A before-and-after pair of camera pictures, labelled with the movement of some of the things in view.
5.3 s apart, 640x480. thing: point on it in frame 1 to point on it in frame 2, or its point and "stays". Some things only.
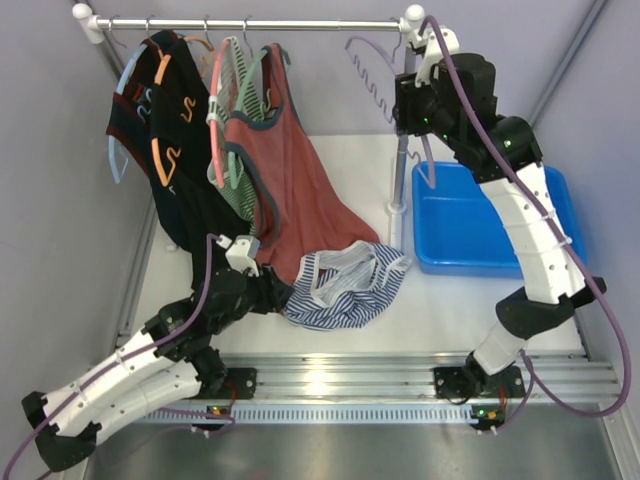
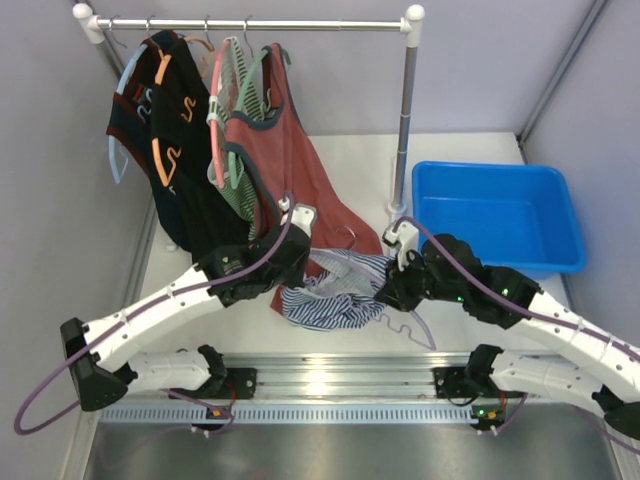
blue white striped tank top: x=343 y=289 stays
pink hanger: x=213 y=113 stays
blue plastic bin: x=457 y=230 stays
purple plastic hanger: x=426 y=163 to x=397 y=327
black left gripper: x=273 y=291 to x=295 y=248
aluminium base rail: x=291 y=388 stays
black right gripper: x=407 y=95 to x=395 y=290
